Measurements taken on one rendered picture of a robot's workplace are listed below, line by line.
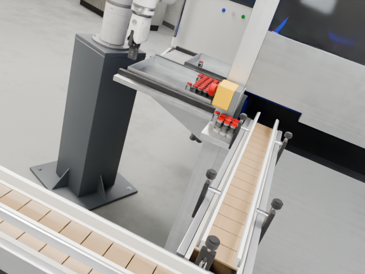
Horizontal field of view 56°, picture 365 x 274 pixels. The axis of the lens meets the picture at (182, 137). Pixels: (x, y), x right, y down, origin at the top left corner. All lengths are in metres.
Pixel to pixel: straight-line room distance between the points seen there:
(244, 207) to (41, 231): 0.40
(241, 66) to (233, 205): 0.53
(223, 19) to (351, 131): 1.23
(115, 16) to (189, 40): 0.67
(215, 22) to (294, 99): 1.14
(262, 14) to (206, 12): 1.10
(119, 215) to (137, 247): 1.46
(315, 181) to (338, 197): 0.09
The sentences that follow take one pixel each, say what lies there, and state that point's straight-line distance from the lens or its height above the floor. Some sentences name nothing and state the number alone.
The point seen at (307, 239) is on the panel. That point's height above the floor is 0.59.
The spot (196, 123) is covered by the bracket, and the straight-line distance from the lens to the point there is 1.33.
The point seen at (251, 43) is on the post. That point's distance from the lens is 1.11.
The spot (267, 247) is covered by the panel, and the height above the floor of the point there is 0.48.
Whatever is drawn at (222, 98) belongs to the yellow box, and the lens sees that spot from 1.07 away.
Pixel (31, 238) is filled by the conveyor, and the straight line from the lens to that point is 0.56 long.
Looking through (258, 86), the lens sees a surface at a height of 1.04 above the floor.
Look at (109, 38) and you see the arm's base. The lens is 1.71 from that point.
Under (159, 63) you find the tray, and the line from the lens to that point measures 1.56.
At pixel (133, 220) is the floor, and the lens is 1.99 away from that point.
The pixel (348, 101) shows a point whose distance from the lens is 1.14.
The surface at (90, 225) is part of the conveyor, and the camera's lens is 0.56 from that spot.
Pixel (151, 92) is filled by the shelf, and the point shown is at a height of 0.88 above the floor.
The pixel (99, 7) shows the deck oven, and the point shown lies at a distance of 6.26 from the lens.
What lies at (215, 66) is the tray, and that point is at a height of 0.88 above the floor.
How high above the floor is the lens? 1.34
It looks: 27 degrees down
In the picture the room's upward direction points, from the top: 19 degrees clockwise
